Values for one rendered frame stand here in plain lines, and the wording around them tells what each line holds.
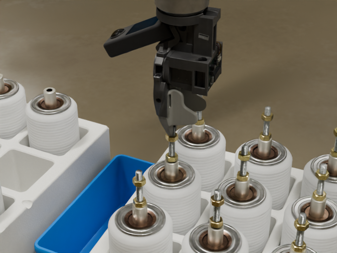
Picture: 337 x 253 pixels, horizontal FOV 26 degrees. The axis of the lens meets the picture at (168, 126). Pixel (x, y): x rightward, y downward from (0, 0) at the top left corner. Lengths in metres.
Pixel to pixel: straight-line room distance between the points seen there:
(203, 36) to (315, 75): 1.02
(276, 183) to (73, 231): 0.39
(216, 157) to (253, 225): 0.17
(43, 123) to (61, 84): 0.60
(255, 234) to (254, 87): 0.83
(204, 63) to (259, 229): 0.29
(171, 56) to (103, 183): 0.46
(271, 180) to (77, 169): 0.37
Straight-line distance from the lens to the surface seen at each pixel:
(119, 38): 1.06
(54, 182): 1.30
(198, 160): 1.23
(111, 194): 1.46
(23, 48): 2.13
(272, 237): 1.18
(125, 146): 1.68
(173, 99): 1.06
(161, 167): 1.18
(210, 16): 1.00
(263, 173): 1.20
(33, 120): 1.35
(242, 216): 1.11
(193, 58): 1.01
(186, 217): 1.17
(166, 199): 1.14
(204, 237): 1.06
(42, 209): 1.29
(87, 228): 1.40
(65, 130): 1.35
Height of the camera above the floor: 0.96
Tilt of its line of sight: 33 degrees down
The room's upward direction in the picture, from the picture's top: straight up
